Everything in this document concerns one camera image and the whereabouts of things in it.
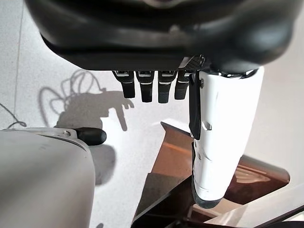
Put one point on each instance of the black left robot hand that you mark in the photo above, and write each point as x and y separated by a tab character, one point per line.
142	31

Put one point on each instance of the brown translucent plastic stool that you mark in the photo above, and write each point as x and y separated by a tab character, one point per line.
171	161

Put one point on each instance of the silver left robot leg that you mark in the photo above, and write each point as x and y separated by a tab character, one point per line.
42	178

